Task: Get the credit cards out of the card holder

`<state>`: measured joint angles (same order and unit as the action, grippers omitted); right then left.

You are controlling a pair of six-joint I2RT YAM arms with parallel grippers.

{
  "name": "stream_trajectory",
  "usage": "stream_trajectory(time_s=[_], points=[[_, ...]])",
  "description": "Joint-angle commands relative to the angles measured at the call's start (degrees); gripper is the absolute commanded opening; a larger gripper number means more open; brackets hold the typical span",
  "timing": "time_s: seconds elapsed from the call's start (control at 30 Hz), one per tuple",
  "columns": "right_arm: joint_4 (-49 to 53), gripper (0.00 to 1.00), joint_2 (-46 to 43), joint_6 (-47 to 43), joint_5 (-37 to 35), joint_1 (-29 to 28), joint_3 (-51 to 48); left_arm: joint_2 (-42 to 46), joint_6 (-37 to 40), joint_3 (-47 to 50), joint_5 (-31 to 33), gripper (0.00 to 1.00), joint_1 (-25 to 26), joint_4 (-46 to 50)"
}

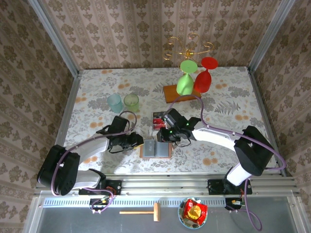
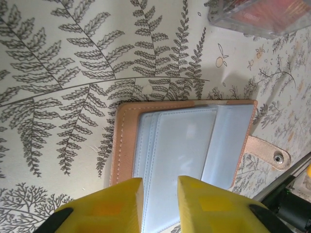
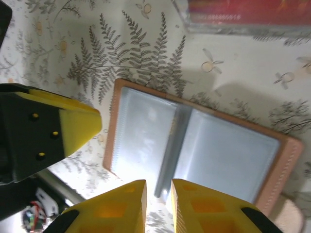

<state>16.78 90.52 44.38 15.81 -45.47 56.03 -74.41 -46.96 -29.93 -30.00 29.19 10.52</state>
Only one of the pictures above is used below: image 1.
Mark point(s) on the wooden mallet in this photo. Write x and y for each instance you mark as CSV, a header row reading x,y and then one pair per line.
x,y
156,212

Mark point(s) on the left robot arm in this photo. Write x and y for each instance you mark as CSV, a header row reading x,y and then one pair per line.
x,y
60,170

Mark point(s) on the green plastic tumbler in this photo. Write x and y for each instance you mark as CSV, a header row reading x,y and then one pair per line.
x,y
131,102

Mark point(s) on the patterned ceramic bowl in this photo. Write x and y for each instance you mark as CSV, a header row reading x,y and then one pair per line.
x,y
181,216

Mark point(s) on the aluminium side rail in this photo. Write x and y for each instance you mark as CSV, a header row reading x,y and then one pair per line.
x,y
261,102
70,102

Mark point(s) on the perforated metal strip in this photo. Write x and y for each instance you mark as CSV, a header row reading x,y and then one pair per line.
x,y
145,202

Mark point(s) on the grey card white logo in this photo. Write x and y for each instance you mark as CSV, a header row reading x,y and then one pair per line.
x,y
149,149

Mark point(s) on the red snack bag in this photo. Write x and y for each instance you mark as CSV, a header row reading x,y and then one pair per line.
x,y
194,211

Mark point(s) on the blue plastic tumbler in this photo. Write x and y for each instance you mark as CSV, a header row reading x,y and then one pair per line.
x,y
114,103

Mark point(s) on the floral table cover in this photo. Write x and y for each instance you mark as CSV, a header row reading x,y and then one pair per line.
x,y
170,166

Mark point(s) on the aluminium mounting rail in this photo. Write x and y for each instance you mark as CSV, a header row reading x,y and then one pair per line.
x,y
165,185

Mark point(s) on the red wine glass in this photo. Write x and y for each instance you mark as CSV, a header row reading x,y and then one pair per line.
x,y
202,81

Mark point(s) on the green wine glass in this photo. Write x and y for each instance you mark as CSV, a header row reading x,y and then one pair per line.
x,y
185,83

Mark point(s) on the grey metal shelf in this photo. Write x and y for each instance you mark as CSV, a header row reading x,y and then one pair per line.
x,y
73,223

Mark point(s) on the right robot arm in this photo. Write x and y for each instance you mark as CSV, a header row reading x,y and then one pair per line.
x,y
255,150

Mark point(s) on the aluminium frame post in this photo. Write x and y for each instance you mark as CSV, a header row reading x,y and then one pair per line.
x,y
271,36
52,36

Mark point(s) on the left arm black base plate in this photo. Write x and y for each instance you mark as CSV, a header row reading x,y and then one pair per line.
x,y
116,187

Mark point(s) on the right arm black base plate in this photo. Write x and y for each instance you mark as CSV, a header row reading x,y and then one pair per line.
x,y
213,187

